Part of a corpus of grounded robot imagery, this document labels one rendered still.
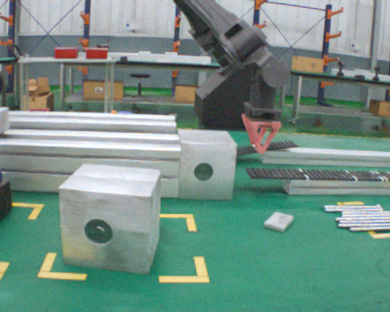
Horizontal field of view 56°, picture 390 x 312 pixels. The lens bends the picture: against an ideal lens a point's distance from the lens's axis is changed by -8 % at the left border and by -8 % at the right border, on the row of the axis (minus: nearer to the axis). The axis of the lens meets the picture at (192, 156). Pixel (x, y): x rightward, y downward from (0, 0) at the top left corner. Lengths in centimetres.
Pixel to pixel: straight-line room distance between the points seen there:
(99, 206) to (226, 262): 17
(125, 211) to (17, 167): 30
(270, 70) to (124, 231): 47
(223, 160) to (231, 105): 63
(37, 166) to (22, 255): 21
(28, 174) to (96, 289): 30
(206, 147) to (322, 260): 26
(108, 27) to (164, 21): 117
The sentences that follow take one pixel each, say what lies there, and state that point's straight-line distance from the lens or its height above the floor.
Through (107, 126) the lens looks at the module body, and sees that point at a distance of 82.
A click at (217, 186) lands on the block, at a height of 80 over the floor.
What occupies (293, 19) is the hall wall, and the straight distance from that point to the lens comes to 890.
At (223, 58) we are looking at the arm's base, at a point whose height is 99.
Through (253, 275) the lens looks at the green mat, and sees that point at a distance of 46.
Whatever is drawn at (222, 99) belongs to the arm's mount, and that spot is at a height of 86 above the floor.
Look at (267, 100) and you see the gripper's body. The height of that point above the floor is 92.
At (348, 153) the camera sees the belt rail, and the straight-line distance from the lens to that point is 97.
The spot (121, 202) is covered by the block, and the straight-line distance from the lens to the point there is 41.
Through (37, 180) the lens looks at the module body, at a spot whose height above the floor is 80.
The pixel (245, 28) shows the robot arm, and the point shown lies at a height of 107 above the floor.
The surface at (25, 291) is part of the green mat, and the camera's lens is 43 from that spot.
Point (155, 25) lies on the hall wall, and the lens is 837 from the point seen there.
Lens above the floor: 103
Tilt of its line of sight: 16 degrees down
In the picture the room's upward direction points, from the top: 4 degrees clockwise
